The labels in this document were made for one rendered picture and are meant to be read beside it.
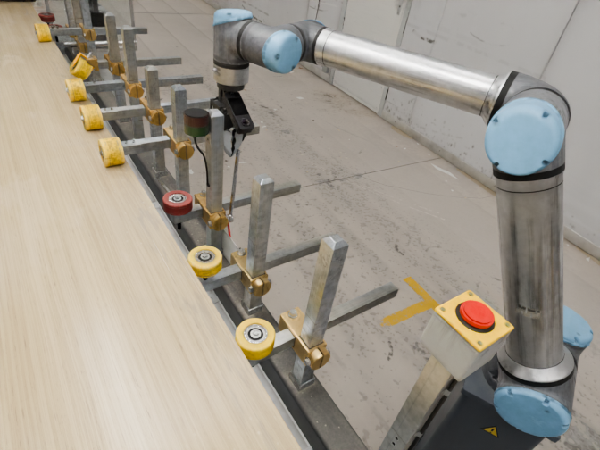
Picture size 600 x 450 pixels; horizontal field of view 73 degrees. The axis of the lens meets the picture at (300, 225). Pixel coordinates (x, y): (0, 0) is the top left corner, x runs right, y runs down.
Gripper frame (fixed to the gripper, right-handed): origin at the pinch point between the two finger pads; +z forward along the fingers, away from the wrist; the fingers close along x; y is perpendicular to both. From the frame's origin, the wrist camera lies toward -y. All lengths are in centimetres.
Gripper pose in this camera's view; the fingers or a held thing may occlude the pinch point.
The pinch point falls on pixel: (231, 154)
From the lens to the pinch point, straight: 120.4
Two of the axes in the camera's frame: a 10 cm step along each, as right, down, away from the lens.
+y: -5.5, -5.7, 6.1
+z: -1.3, 7.8, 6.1
